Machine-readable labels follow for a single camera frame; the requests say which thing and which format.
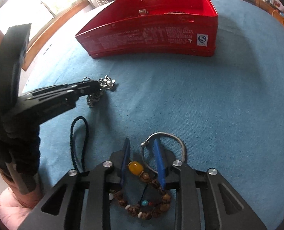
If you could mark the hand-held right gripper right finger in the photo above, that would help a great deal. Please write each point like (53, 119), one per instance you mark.
(160, 163)

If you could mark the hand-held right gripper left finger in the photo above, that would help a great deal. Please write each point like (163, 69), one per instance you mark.
(125, 158)

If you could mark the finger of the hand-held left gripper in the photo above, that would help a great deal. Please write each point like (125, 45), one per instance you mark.
(84, 93)
(84, 85)

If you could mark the silver bangle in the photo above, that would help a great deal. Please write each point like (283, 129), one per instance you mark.
(180, 143)

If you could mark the red tin box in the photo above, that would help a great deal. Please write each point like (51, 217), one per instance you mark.
(151, 36)

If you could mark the person's left forearm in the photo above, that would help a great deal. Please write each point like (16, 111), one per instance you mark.
(24, 196)

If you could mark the person's left hand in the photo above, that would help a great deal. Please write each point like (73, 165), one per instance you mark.
(19, 148)

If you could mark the large side window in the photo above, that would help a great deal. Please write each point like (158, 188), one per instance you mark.
(36, 12)

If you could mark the pink clothing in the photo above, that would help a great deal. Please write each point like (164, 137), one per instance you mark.
(10, 208)

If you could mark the wooden desk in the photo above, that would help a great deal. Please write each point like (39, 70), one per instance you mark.
(276, 12)

